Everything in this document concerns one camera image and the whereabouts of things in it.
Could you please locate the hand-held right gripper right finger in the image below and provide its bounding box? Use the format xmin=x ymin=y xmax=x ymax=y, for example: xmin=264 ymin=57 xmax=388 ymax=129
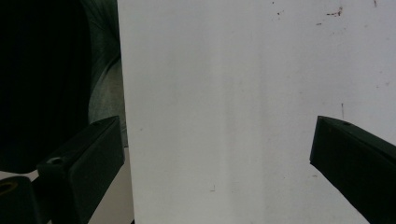
xmin=309 ymin=115 xmax=396 ymax=224

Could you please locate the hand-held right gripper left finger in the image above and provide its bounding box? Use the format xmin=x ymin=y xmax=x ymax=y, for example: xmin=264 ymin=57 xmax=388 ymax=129
xmin=36 ymin=116 xmax=126 ymax=224

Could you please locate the grey-green curtain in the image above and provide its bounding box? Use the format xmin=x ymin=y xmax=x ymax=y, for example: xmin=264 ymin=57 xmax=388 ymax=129
xmin=78 ymin=0 xmax=129 ymax=148

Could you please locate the black curtain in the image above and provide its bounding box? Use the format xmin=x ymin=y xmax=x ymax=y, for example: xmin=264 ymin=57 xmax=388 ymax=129
xmin=0 ymin=0 xmax=94 ymax=175

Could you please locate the white partition board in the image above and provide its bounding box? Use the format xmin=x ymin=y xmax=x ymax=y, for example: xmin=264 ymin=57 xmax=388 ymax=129
xmin=117 ymin=0 xmax=396 ymax=224

